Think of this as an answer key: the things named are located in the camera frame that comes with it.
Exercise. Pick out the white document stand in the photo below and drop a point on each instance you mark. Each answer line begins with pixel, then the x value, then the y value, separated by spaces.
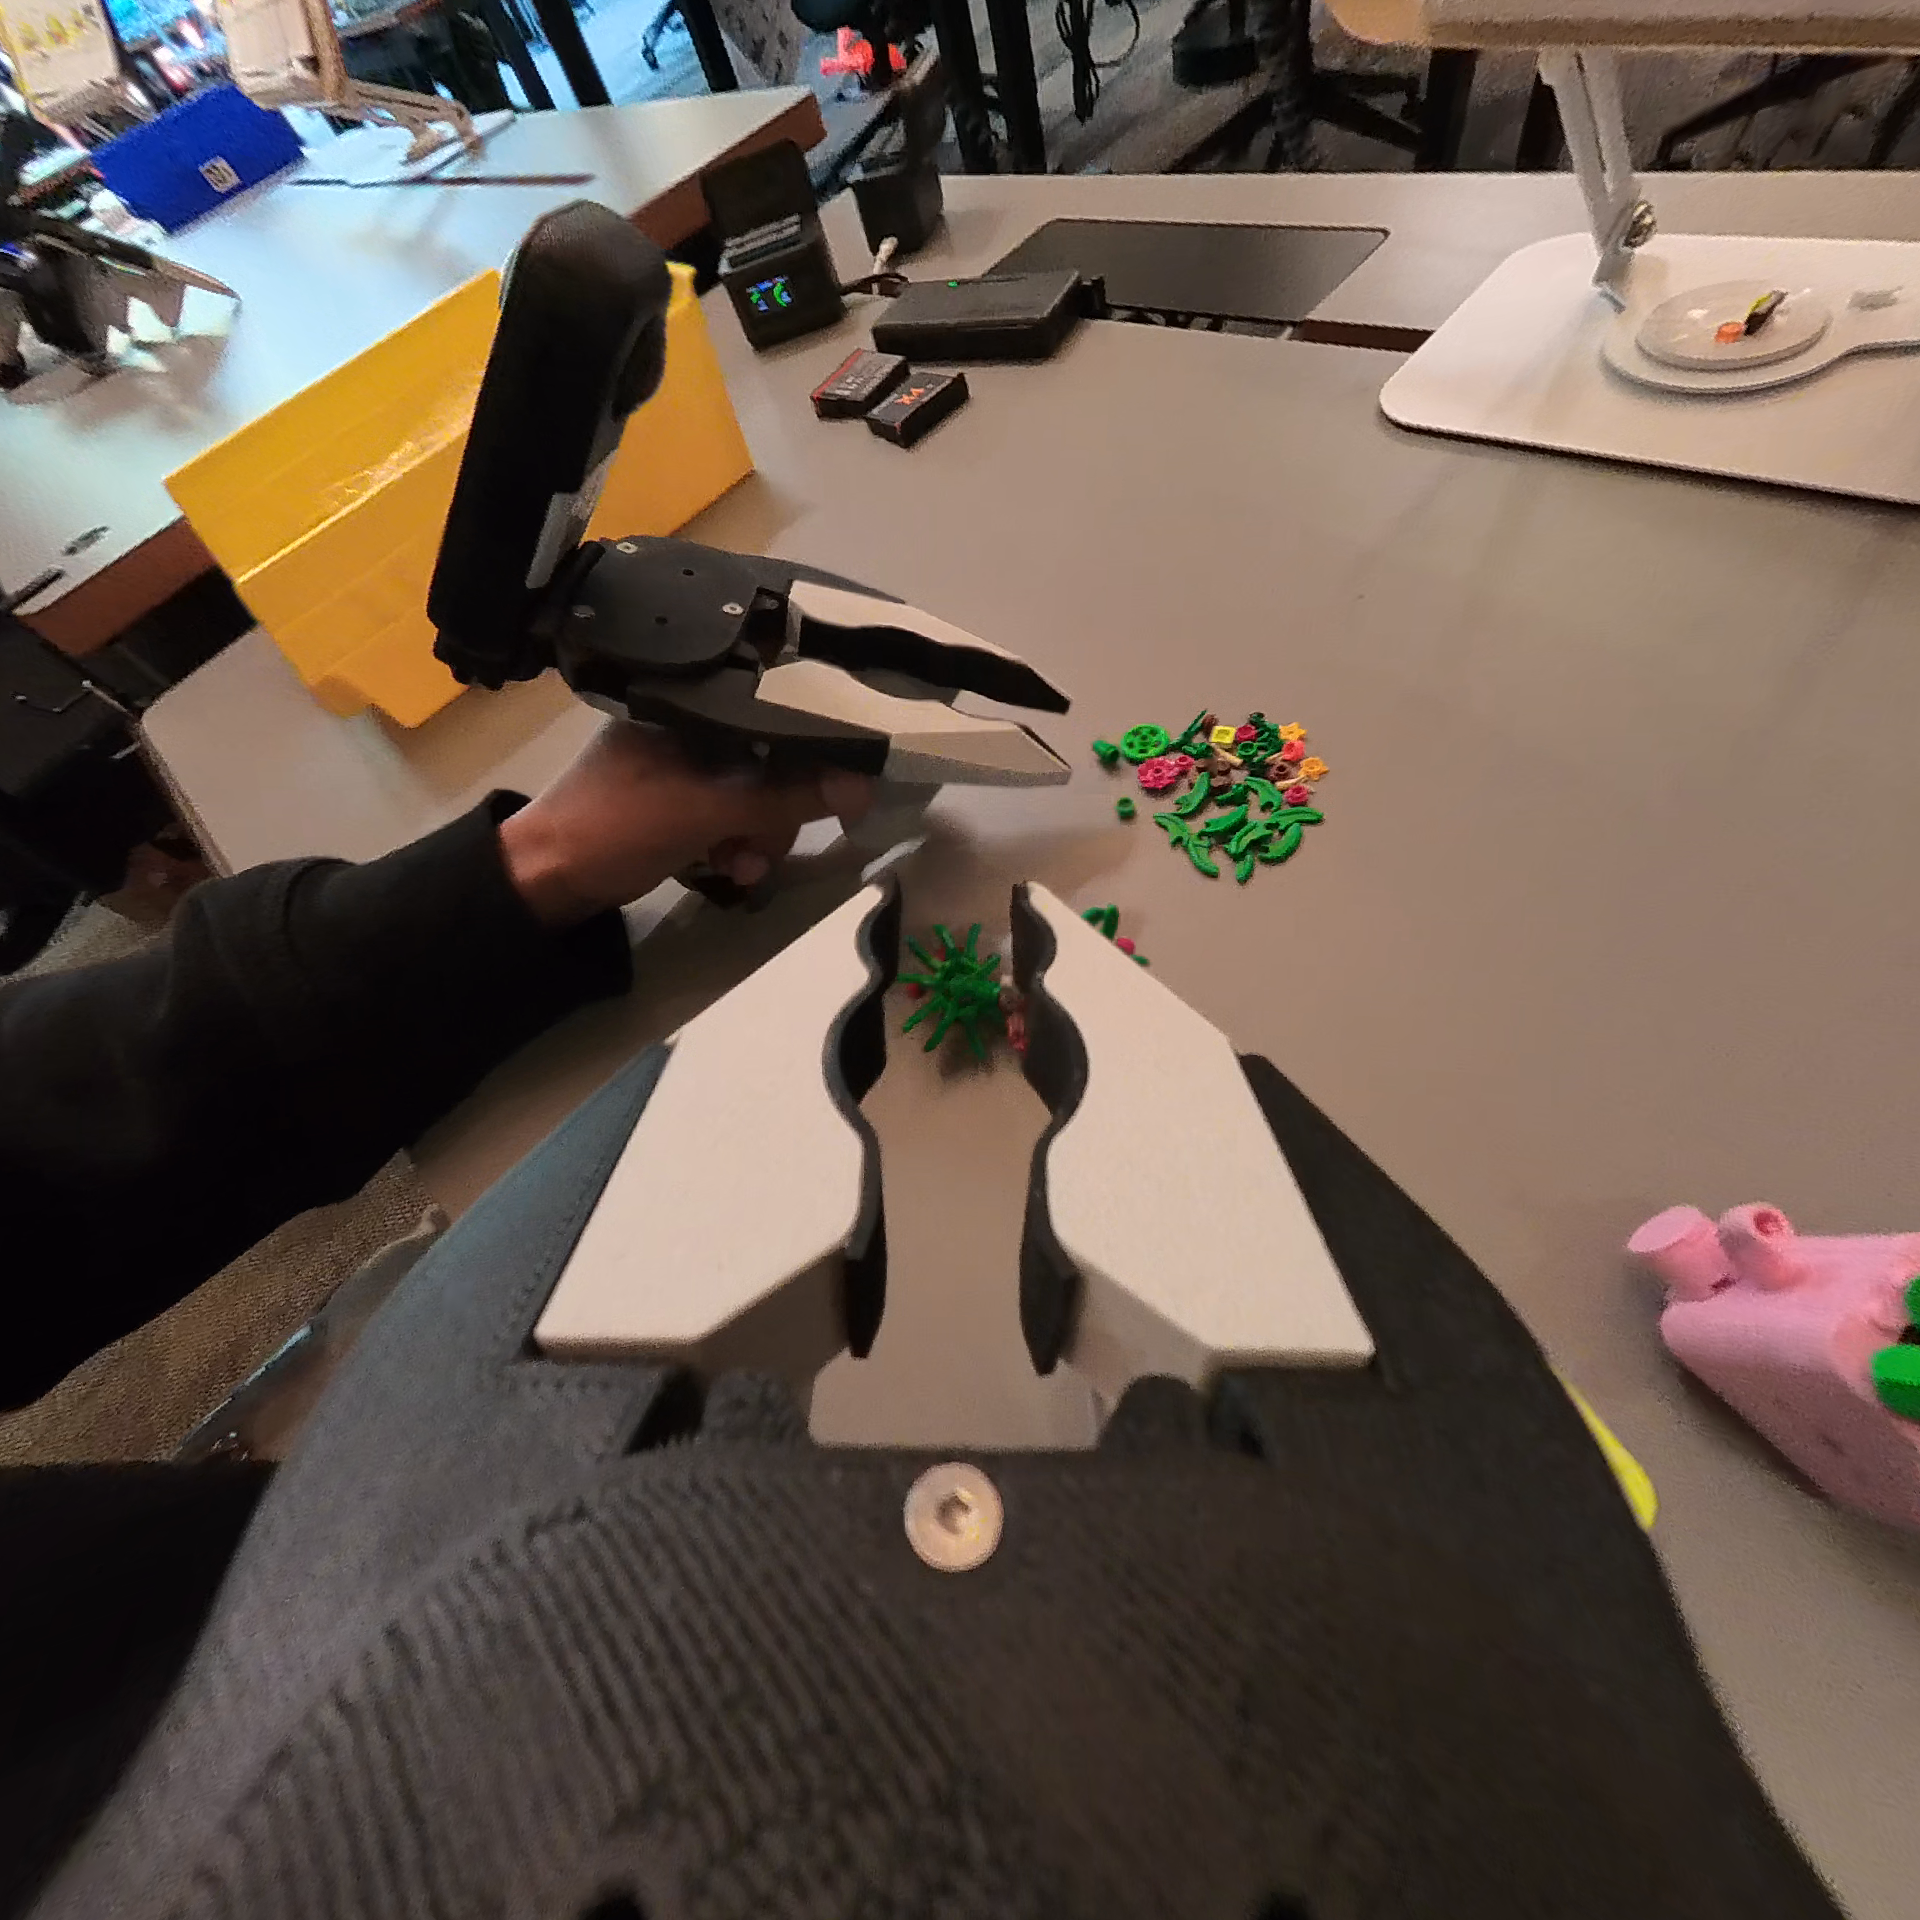
pixel 1530 391

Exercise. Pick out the yellow plastic bin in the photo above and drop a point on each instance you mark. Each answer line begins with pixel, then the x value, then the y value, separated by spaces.
pixel 344 510

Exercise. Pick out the lime green toy brick pot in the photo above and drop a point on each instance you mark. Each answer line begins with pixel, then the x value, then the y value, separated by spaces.
pixel 1628 1463

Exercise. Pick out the small black battery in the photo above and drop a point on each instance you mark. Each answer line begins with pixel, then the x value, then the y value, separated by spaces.
pixel 920 411
pixel 858 386

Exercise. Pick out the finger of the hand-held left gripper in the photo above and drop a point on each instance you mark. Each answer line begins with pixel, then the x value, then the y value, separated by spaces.
pixel 933 742
pixel 899 632

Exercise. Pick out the pink toy brick plant pot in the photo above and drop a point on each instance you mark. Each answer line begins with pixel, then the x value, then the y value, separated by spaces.
pixel 1785 1349

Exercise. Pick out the black open case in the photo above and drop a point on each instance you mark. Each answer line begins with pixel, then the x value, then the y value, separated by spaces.
pixel 899 194

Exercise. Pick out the paper instruction booklet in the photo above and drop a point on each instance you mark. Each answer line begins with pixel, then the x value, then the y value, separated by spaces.
pixel 286 45
pixel 60 55

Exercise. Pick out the black charger case with display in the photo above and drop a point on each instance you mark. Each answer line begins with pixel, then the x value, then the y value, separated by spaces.
pixel 773 255

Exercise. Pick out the person's left hand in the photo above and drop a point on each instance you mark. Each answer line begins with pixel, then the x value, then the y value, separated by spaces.
pixel 644 826

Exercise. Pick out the spare grippers on desk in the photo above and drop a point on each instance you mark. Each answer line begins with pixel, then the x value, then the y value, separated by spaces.
pixel 91 285

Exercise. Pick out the blue plastic bin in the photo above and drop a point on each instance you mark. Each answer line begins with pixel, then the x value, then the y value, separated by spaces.
pixel 194 157

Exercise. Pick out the pile of small toy bricks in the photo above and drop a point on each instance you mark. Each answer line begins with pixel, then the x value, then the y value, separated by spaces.
pixel 1228 812

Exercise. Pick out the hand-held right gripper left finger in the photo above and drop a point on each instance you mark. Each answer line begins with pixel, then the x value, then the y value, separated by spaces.
pixel 721 1187

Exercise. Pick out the green toy brick vine plant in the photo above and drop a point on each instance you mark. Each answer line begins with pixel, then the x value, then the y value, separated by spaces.
pixel 951 999

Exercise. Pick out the black office chair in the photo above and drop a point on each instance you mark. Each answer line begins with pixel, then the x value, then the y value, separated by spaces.
pixel 60 748

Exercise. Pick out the black flat box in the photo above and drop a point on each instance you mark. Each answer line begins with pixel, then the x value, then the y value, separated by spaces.
pixel 983 319

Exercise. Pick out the person's left forearm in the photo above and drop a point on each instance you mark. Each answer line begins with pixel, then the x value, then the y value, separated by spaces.
pixel 226 1051

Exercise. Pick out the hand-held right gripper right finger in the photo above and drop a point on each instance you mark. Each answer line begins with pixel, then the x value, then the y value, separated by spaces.
pixel 1201 1199

